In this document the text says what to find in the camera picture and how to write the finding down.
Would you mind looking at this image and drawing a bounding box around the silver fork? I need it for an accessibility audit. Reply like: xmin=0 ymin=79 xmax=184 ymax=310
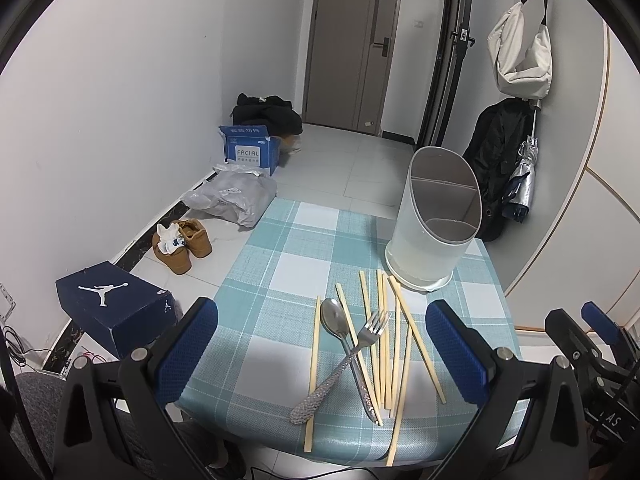
xmin=288 ymin=312 xmax=387 ymax=426

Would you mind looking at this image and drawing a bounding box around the silver spoon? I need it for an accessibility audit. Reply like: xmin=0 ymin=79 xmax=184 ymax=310
xmin=320 ymin=298 xmax=375 ymax=423

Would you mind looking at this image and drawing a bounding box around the white shoulder bag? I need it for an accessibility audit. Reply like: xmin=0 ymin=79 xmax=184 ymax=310
xmin=487 ymin=0 xmax=553 ymax=101

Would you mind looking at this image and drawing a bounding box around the navy jordan shoe box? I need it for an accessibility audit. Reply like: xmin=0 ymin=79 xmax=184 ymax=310
xmin=55 ymin=261 xmax=177 ymax=359

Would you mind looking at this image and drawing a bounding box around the tan shoe near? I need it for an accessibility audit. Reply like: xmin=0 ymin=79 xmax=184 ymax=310
xmin=152 ymin=233 xmax=192 ymax=275

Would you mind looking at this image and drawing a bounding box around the tan shoe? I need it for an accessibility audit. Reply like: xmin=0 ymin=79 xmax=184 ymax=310
xmin=152 ymin=233 xmax=192 ymax=275
xmin=175 ymin=219 xmax=213 ymax=258

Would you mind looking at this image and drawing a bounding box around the tan shoe far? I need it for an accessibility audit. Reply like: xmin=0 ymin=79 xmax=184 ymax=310
xmin=175 ymin=219 xmax=213 ymax=258

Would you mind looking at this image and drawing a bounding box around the silver folded umbrella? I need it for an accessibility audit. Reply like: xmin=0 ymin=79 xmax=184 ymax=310
xmin=501 ymin=100 xmax=541 ymax=223

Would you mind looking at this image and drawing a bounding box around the teal checkered tablecloth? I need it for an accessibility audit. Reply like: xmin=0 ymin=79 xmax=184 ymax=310
xmin=178 ymin=197 xmax=531 ymax=466

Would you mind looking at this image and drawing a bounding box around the white utensil holder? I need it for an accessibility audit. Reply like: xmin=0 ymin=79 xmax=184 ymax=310
xmin=385 ymin=146 xmax=483 ymax=292

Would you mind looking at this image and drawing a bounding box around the grey plastic bag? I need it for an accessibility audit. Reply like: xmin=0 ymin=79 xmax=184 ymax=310
xmin=181 ymin=162 xmax=278 ymax=229

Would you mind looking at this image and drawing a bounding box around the black hanging jacket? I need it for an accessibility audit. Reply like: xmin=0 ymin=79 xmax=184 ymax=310
xmin=463 ymin=98 xmax=534 ymax=243

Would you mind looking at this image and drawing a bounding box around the blue facial cardboard box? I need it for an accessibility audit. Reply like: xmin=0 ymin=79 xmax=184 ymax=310
xmin=218 ymin=125 xmax=280 ymax=176

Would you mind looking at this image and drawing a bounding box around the black clothes pile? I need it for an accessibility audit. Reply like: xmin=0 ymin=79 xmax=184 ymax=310
xmin=231 ymin=93 xmax=303 ymax=136

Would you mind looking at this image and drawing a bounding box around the black framed glass door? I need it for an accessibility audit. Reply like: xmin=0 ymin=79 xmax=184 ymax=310
xmin=416 ymin=0 xmax=475 ymax=148

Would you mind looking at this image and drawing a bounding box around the grey entrance door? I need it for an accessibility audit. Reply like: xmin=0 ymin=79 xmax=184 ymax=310
xmin=303 ymin=0 xmax=400 ymax=136

